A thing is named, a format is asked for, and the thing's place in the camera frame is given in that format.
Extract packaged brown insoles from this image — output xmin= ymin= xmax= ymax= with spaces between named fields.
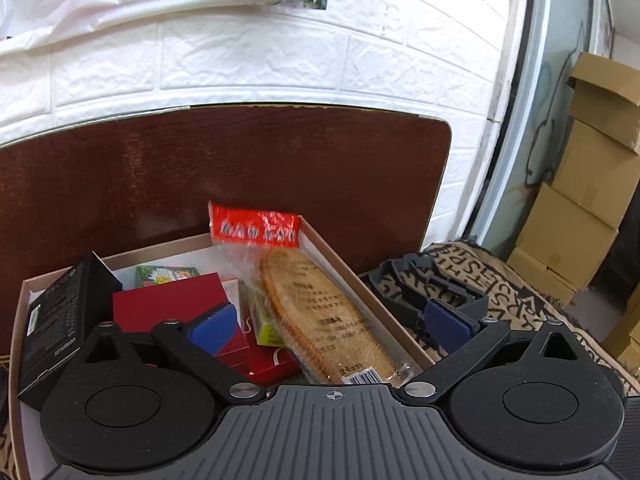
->
xmin=208 ymin=200 xmax=417 ymax=389

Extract black product box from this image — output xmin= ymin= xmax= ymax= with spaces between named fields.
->
xmin=17 ymin=252 xmax=124 ymax=412

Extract red gift box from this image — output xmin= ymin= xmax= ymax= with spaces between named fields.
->
xmin=112 ymin=272 xmax=302 ymax=387

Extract pink-brown cardboard storage box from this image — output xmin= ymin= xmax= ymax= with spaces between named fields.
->
xmin=9 ymin=214 xmax=437 ymax=480

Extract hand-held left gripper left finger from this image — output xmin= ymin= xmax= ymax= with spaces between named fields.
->
xmin=75 ymin=304 xmax=269 ymax=407

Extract brown letter-print cloth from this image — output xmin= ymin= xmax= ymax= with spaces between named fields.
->
xmin=0 ymin=241 xmax=640 ymax=480

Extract black plastic bracket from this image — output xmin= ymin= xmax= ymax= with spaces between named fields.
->
xmin=359 ymin=254 xmax=491 ymax=333

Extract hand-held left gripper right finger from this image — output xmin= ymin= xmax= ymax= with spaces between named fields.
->
xmin=397 ymin=298 xmax=578 ymax=407

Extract green floral small box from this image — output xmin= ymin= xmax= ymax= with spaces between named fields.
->
xmin=135 ymin=264 xmax=201 ymax=289

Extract brown cardboard carton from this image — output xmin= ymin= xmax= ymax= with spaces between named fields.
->
xmin=549 ymin=120 xmax=640 ymax=233
xmin=504 ymin=249 xmax=577 ymax=307
xmin=516 ymin=182 xmax=622 ymax=283
xmin=602 ymin=285 xmax=640 ymax=377
xmin=566 ymin=52 xmax=640 ymax=153

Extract dark brown wooden board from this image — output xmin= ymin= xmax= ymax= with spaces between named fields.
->
xmin=0 ymin=104 xmax=454 ymax=357

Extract yellow-green medicine box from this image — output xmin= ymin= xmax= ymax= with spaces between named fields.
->
xmin=248 ymin=304 xmax=287 ymax=349

